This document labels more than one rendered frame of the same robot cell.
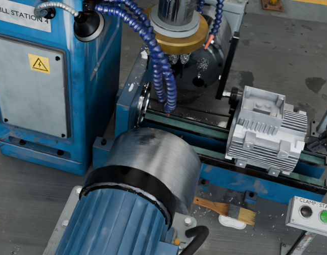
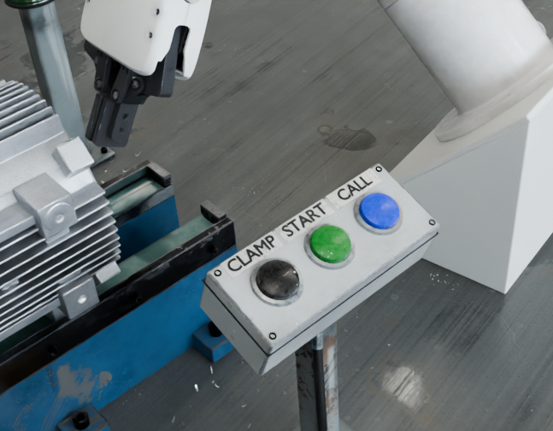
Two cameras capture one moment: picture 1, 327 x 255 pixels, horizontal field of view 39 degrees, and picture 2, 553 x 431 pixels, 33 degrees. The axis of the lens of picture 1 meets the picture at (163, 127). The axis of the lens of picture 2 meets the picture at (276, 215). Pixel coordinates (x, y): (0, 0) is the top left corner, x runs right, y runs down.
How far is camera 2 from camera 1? 0.63 m
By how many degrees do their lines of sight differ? 33
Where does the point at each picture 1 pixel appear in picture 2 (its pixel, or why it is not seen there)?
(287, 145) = (45, 186)
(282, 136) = (8, 177)
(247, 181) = (38, 398)
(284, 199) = (161, 349)
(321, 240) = not seen: hidden behind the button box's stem
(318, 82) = not seen: outside the picture
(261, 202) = (120, 413)
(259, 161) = (13, 305)
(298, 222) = (291, 325)
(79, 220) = not seen: outside the picture
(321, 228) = (351, 282)
